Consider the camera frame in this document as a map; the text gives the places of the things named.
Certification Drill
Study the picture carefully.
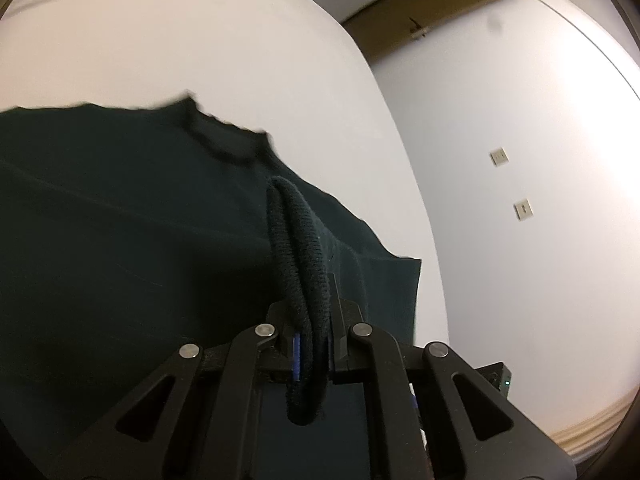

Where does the brown wooden door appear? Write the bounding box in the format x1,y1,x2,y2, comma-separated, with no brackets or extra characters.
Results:
344,0,518,66

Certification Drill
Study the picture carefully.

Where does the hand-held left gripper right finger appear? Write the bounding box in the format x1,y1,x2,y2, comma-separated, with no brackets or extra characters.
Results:
326,271,577,480

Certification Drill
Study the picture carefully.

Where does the white bed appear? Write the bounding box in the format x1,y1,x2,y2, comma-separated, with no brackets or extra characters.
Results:
0,0,451,356

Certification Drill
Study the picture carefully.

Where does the dark green knit garment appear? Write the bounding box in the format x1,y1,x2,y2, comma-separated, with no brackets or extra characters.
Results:
0,91,422,480

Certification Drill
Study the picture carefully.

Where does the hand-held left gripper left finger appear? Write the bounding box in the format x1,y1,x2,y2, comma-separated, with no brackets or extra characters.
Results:
47,301,302,480

